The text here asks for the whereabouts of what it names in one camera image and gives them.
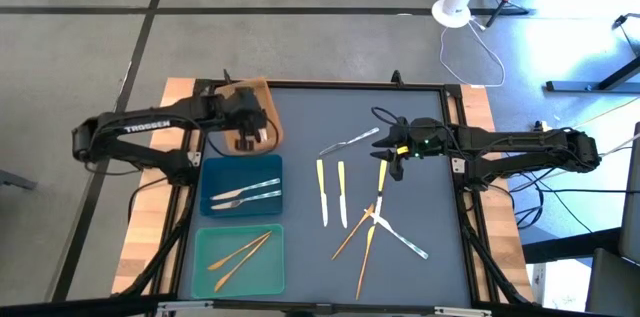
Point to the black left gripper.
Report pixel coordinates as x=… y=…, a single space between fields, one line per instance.
x=245 y=109

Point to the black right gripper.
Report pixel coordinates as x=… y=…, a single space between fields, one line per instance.
x=430 y=132

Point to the gold knife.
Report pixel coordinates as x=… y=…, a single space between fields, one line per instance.
x=365 y=264
x=345 y=242
x=240 y=250
x=242 y=263

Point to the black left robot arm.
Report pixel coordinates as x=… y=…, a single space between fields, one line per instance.
x=150 y=159

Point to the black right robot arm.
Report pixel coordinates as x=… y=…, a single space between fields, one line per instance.
x=525 y=144

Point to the blue plastic bin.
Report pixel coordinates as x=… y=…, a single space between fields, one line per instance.
x=240 y=169

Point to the orange plastic bin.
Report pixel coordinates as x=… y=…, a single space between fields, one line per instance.
x=274 y=117

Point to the silver mounting plate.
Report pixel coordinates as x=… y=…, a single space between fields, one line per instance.
x=194 y=159
x=458 y=165

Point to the green plastic bin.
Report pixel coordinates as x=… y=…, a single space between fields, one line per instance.
x=260 y=277

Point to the grey table mat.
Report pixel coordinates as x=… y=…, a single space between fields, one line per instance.
x=310 y=277

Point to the white power strip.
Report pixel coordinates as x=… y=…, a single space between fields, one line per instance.
x=539 y=125

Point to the black desk foot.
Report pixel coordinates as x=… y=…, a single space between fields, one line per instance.
x=570 y=86

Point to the black base beam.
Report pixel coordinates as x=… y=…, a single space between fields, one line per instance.
x=565 y=247

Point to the grey floor object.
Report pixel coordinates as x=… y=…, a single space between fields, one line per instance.
x=15 y=180

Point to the dark grey chair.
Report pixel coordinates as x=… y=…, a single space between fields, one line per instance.
x=612 y=282

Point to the black table frame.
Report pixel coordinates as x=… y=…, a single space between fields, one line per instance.
x=310 y=85

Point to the silver aluminium bracket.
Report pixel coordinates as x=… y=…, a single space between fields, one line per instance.
x=185 y=307
x=462 y=312

